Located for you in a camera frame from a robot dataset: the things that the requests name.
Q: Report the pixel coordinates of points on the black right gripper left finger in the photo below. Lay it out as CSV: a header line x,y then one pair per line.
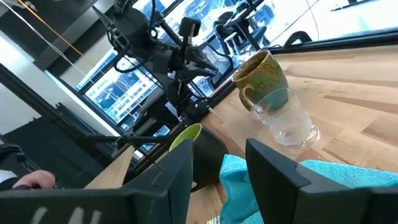
x,y
149,202

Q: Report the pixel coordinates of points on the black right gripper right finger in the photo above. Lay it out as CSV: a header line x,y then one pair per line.
x,y
286,193

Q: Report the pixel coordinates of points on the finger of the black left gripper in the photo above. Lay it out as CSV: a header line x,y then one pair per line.
x,y
189,31
180,90

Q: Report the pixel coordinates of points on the olive green crackle-glaze mug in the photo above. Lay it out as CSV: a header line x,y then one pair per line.
x,y
264,74

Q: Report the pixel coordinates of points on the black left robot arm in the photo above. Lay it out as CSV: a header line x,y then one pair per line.
x,y
133,28

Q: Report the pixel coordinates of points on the person's forearm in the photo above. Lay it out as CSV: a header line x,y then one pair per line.
x,y
6,180

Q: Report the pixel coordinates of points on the black mesh office chair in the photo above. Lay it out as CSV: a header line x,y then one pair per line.
x,y
217,60

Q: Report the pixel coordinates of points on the turquoise microfibre cloth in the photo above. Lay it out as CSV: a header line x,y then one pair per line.
x,y
236,186

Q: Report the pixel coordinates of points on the black table clamp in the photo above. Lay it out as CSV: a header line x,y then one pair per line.
x,y
297,36

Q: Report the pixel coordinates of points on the person's hand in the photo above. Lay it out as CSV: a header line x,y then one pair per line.
x,y
37,180

